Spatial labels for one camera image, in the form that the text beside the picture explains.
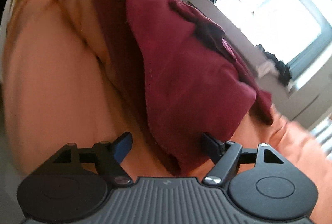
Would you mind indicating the white cloth on bench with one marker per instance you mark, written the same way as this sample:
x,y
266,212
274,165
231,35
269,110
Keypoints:
x,y
264,69

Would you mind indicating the dark red garment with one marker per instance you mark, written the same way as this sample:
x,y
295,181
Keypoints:
x,y
179,76

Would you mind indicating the white radiator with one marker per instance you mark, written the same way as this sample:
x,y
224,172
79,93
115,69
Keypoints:
x,y
323,135

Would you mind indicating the grey window bench cabinet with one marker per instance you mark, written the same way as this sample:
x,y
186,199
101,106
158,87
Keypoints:
x,y
308,102

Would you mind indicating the dark clothes pile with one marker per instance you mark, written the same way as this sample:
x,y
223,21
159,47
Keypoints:
x,y
281,70

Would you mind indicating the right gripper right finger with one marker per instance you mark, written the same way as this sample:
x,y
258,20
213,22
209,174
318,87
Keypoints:
x,y
225,157

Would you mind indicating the orange duvet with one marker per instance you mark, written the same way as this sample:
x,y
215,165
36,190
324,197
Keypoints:
x,y
59,87

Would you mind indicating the window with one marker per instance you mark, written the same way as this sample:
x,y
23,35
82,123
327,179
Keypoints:
x,y
295,31

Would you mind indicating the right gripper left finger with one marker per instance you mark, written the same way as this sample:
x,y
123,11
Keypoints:
x,y
110,156

